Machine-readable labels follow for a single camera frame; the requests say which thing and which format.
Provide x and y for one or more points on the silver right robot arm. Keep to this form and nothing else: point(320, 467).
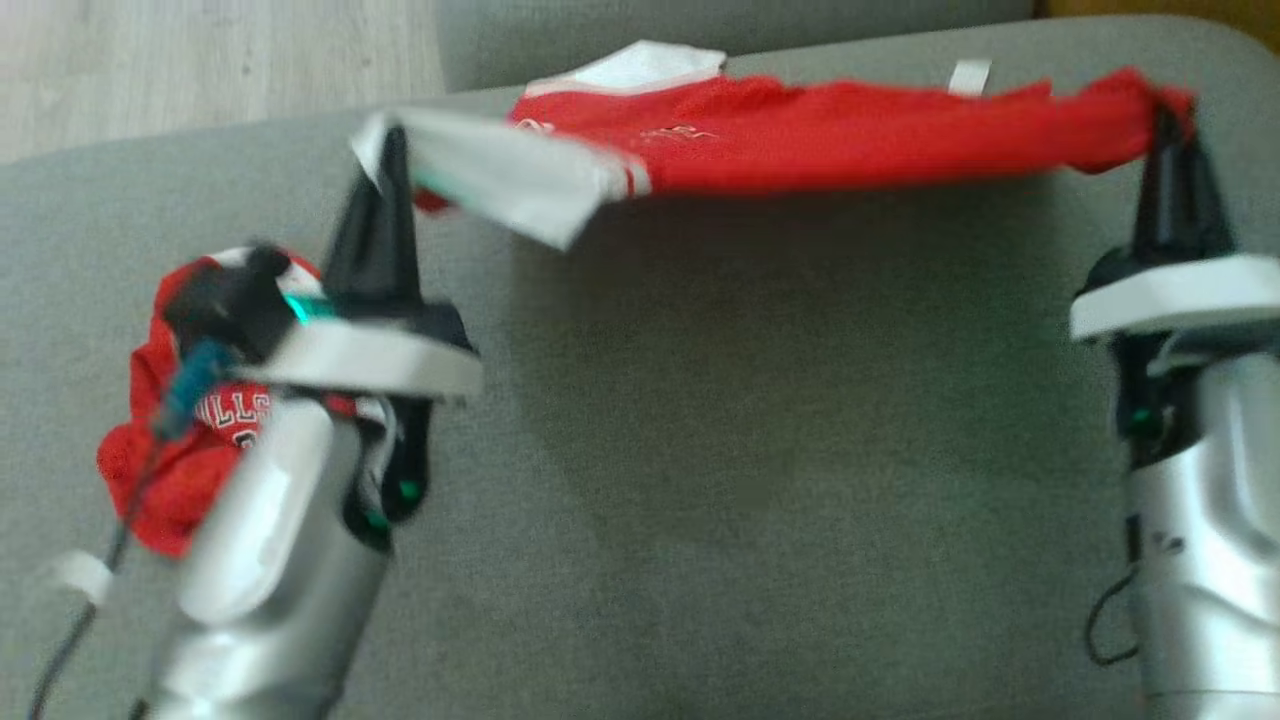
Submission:
point(1210, 540)

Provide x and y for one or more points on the yellow wooden furniture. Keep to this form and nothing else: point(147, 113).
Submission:
point(1200, 12)

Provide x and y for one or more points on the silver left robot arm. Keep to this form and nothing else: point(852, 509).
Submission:
point(270, 560)

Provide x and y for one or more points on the red and white shorts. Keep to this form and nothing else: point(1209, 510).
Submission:
point(820, 135)

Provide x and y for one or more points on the red Bulls jersey top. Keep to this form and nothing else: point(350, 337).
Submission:
point(180, 480)

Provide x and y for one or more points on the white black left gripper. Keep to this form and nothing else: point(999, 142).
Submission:
point(370, 360)

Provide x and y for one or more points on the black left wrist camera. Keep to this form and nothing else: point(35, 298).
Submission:
point(225, 300)

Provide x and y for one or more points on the grey sofa seat cushion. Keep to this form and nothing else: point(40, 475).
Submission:
point(750, 450)

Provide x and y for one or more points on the grey sofa back cushion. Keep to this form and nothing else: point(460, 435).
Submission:
point(600, 25)

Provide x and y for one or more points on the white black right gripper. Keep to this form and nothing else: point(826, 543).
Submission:
point(1180, 295)

